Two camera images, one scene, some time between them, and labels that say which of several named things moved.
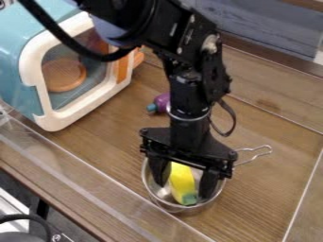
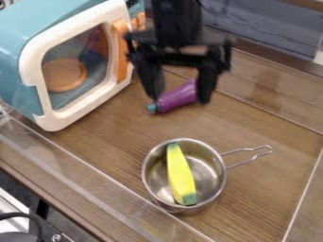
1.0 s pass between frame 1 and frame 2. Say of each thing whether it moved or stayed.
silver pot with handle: stayed
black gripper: moved
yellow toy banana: stayed
